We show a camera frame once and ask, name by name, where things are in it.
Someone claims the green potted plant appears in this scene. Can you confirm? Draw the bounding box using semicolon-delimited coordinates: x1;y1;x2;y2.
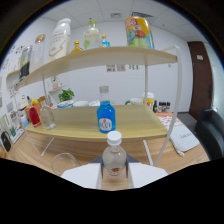
57;87;76;103

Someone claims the black pouch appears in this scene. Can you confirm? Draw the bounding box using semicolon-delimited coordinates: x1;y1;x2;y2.
0;130;12;153

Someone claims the white yellow condiment bottle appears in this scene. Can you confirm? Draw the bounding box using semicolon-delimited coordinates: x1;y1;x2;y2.
142;91;155;110

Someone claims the small yellow bottle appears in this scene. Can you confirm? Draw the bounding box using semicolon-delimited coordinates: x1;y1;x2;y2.
70;39;84;55

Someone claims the small dark bottles set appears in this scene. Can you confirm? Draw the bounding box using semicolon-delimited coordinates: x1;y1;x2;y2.
152;100;172;114

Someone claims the orange pot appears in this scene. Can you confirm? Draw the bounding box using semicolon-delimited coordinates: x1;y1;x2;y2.
31;96;43;116

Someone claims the black armchair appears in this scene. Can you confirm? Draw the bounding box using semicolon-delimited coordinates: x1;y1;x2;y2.
194;107;224;161

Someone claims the blue rimmed bowl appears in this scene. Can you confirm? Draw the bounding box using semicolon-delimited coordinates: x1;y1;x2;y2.
56;99;75;109

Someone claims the clear bottle with cork lid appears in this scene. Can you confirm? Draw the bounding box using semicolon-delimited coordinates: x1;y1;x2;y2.
32;33;47;71

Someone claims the dark brown door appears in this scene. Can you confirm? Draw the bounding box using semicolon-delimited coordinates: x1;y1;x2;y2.
186;40;214;121

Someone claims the clear bottle with green label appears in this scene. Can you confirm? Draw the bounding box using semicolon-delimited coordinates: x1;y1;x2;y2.
82;19;102;51

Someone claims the blue liquid bottle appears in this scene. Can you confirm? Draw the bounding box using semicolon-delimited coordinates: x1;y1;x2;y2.
96;85;117;135

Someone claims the two-tier wooden shelf rack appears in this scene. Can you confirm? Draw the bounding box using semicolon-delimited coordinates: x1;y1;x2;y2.
14;44;184;168

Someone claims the wooden wall shelf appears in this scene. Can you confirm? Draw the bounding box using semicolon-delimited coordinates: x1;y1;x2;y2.
5;67;21;80

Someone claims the large white bottle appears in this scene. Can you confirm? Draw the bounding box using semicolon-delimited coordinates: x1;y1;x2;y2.
48;17;73;62

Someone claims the yellow printed drink can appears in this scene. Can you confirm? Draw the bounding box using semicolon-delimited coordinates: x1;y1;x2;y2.
124;16;156;50

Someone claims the white cloth mat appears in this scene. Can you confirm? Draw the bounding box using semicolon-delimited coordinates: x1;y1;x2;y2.
156;112;201;156

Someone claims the clear bottle with orange cap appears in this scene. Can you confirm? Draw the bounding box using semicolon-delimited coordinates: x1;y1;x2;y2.
38;99;57;131

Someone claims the small red liquid bottle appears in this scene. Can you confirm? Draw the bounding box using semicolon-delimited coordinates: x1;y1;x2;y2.
27;99;42;129

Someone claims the clear glass tumbler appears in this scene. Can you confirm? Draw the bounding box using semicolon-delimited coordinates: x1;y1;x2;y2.
50;151;81;177

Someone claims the clear bottle with white cap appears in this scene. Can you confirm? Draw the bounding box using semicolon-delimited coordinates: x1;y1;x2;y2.
101;130;128;177

